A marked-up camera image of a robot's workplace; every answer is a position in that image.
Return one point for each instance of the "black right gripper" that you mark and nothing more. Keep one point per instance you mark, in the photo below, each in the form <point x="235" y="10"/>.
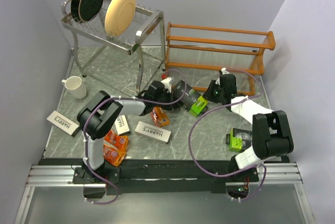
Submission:
<point x="208" y="94"/>

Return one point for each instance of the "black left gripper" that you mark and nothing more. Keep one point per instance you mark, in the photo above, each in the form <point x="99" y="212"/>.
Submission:
<point x="170" y="107"/>

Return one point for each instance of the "orange razor blister pack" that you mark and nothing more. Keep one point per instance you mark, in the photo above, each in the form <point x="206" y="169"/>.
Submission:
<point x="159" y="117"/>

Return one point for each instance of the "black green razor box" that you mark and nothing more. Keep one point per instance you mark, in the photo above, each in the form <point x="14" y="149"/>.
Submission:
<point x="191" y="99"/>
<point x="238" y="140"/>

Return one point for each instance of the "orange wooden shelf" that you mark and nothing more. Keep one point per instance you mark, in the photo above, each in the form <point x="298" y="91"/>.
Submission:
<point x="211" y="49"/>

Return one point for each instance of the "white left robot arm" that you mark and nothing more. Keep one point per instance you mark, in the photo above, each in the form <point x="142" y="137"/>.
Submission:
<point x="97" y="117"/>

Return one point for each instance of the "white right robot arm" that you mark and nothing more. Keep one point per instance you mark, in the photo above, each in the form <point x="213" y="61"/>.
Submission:
<point x="271" y="133"/>

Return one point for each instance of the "white Harry's box centre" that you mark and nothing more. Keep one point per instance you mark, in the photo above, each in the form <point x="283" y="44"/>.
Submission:
<point x="153" y="132"/>

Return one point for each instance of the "white harry's box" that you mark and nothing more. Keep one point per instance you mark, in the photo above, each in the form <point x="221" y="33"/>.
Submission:
<point x="63" y="123"/>
<point x="121" y="125"/>
<point x="153" y="132"/>

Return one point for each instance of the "white Harry's box middle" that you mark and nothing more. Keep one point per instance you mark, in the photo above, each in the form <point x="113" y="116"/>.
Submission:
<point x="121" y="125"/>

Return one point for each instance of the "chrome dish rack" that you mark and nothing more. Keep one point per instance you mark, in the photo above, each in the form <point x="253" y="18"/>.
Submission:
<point x="130" y="42"/>

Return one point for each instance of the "orange razor pack upper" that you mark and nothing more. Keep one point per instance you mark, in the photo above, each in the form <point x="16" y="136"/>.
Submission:
<point x="119" y="142"/>

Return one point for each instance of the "orange razor pack lower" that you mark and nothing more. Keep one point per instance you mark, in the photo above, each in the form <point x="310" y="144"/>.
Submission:
<point x="113" y="156"/>

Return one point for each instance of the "white ceramic mug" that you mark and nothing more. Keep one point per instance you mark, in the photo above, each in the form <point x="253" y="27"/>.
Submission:
<point x="75" y="86"/>

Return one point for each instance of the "beige round plate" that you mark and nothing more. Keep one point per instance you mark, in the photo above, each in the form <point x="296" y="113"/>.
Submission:
<point x="119" y="16"/>

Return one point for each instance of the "white Harry's box far left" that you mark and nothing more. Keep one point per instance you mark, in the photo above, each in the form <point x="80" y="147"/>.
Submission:
<point x="63" y="123"/>

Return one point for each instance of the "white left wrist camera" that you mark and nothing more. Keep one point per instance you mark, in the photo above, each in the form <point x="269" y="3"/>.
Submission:
<point x="167" y="82"/>

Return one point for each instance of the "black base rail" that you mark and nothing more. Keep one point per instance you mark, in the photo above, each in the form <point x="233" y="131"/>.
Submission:
<point x="161" y="176"/>

